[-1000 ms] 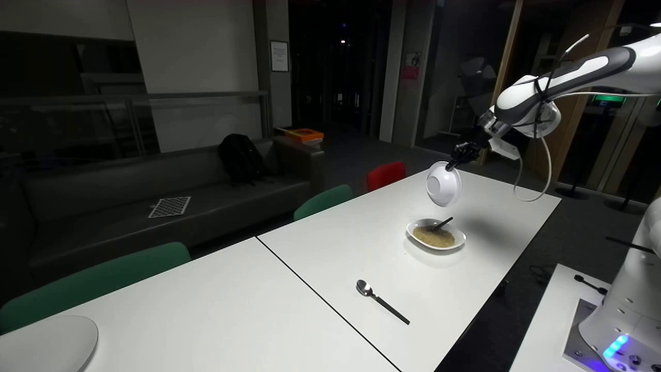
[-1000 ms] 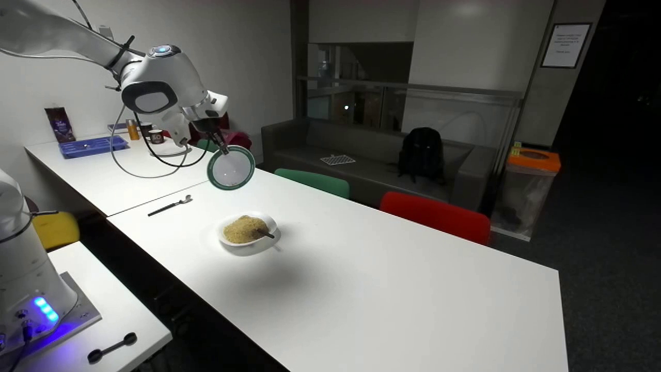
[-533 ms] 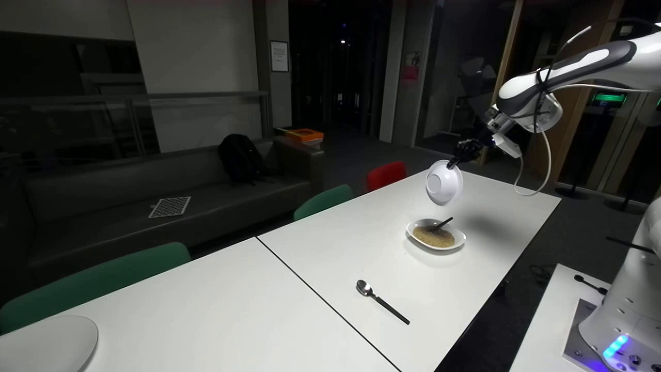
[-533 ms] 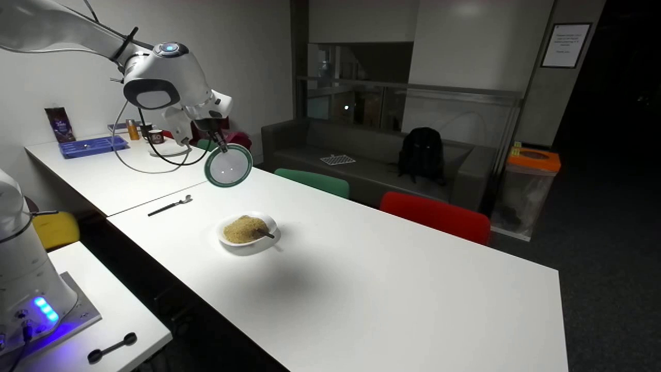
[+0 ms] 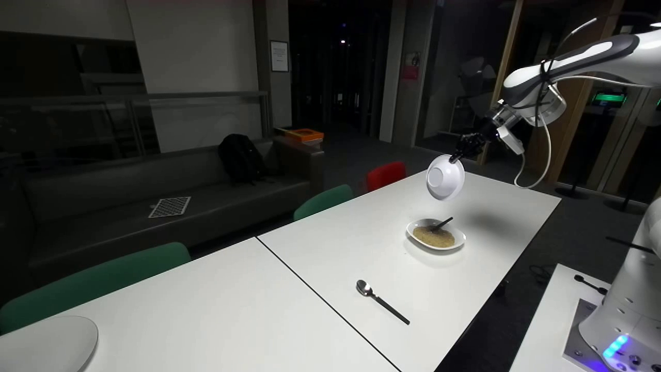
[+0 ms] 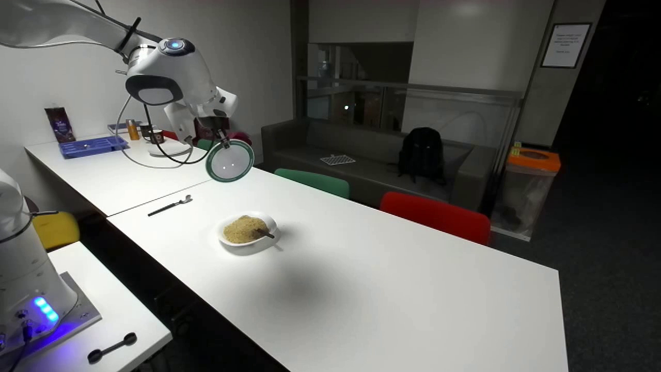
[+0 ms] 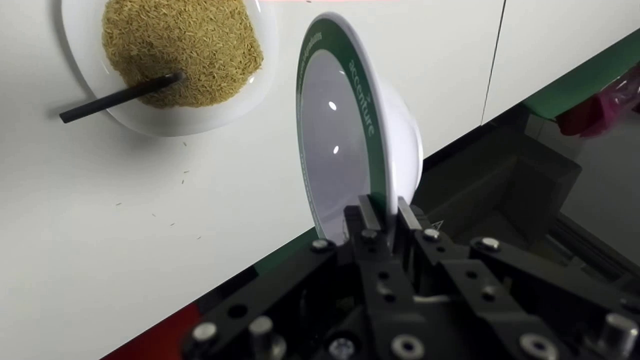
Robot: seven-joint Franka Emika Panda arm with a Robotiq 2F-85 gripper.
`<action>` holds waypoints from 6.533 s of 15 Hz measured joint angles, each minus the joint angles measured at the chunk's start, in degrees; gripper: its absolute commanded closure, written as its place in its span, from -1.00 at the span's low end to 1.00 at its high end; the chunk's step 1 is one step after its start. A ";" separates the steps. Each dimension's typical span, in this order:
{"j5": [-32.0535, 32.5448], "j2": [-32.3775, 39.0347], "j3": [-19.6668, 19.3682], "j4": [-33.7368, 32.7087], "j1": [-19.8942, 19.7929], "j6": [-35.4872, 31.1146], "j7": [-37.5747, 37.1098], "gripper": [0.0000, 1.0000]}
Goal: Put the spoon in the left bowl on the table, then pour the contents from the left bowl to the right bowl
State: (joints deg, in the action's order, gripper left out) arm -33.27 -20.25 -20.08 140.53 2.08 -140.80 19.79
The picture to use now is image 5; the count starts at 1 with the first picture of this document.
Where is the green lit exit sign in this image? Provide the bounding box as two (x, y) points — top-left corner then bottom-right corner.
(590, 90), (631, 110)

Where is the orange lidded bin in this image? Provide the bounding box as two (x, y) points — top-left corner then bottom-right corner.
(278, 126), (326, 176)

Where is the red wall sign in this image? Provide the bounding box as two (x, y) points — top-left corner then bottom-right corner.
(401, 51), (424, 84)

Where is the white plate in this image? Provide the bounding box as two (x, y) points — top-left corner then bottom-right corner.
(0, 311), (102, 372)

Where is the paper sheet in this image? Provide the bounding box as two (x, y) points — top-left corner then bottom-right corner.
(147, 194), (195, 220)

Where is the green rimmed white bowl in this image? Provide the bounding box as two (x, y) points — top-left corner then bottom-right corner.
(424, 153), (468, 203)

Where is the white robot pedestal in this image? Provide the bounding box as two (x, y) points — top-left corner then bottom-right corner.
(565, 194), (661, 372)

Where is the black backpack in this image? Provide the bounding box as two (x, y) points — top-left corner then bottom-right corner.
(217, 132), (269, 186)

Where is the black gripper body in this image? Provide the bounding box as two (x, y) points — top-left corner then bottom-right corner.
(468, 126), (500, 162)

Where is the black handled spoon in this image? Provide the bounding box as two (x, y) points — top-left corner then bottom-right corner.
(353, 276), (413, 329)
(427, 215), (456, 236)

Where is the glass railing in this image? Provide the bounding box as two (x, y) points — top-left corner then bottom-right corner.
(0, 86), (273, 167)

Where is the dry rice pile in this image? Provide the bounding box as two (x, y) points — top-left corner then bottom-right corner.
(411, 225), (459, 248)

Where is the framed wall notice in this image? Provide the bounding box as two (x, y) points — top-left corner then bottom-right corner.
(269, 40), (291, 74)

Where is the red chair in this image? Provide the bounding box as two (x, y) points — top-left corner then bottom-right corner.
(361, 160), (411, 194)

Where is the grey sofa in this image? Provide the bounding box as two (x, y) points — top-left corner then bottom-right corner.
(0, 137), (326, 291)

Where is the black dumbbell shaped tool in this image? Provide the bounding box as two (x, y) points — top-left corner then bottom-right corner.
(572, 272), (610, 298)

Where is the green chair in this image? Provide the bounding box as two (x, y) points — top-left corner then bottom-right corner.
(293, 182), (361, 224)
(0, 240), (195, 336)

